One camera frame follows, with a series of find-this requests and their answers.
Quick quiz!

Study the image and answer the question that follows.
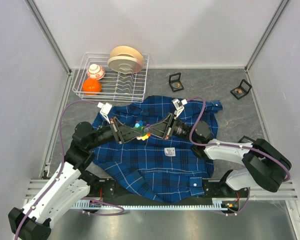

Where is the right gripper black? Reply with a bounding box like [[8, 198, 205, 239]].
[[143, 113, 196, 144]]

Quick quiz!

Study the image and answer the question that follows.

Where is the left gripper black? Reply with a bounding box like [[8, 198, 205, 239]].
[[88, 116, 144, 150]]

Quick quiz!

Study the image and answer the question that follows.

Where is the blue plaid shirt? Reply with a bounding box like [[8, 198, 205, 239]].
[[93, 95, 223, 200]]

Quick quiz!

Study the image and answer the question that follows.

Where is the round orange picture brooch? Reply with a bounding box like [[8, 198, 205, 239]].
[[173, 82, 180, 88]]

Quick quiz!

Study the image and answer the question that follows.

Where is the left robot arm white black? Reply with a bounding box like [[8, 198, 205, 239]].
[[8, 117, 141, 240]]

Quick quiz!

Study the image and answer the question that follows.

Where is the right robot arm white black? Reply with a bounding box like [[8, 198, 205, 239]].
[[144, 113, 292, 197]]

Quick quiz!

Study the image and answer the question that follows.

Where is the white shirt label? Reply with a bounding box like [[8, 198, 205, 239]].
[[164, 147, 176, 157]]

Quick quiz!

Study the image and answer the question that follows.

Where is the black display box centre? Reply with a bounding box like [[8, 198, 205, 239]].
[[168, 72, 184, 93]]

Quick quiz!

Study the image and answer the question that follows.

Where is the black display box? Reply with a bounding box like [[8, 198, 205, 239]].
[[238, 135, 255, 144], [168, 72, 184, 93], [230, 79, 253, 100]]

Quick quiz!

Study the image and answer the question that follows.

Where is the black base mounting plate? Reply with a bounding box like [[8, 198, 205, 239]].
[[87, 179, 248, 206]]

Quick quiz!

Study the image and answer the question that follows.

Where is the white orange patterned bowl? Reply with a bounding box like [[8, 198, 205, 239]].
[[87, 63, 106, 80]]

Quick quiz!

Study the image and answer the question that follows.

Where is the beige plate front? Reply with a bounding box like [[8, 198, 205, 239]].
[[107, 56, 143, 75]]

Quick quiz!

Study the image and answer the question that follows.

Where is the beige plate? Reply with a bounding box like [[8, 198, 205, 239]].
[[109, 45, 144, 63], [107, 56, 143, 75]]

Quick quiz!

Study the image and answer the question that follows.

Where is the black display box near right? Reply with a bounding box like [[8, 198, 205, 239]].
[[238, 135, 255, 144]]

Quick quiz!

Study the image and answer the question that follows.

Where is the beige plate rear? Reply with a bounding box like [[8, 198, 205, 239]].
[[109, 45, 144, 63]]

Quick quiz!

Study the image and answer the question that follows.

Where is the black display box far right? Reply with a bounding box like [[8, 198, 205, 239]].
[[230, 79, 253, 100]]

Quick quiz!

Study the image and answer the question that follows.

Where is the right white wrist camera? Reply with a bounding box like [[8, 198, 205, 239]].
[[172, 98, 188, 117]]

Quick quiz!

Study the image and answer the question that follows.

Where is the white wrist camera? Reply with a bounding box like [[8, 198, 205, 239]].
[[172, 98, 188, 117], [97, 102, 113, 124]]

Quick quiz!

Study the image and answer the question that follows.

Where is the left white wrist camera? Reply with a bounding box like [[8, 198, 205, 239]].
[[97, 102, 113, 124]]

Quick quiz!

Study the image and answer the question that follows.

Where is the white wire dish rack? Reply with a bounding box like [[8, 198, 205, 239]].
[[72, 52, 150, 103]]

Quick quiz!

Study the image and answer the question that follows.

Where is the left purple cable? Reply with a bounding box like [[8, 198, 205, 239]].
[[13, 100, 126, 240]]

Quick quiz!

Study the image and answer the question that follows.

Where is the purple cable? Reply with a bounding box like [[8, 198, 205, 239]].
[[182, 96, 292, 217], [13, 100, 126, 240]]

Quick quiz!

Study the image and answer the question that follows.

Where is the grey slotted cable duct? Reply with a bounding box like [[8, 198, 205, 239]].
[[71, 199, 228, 211]]

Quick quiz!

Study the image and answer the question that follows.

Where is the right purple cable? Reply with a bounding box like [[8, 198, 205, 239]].
[[182, 96, 292, 217]]

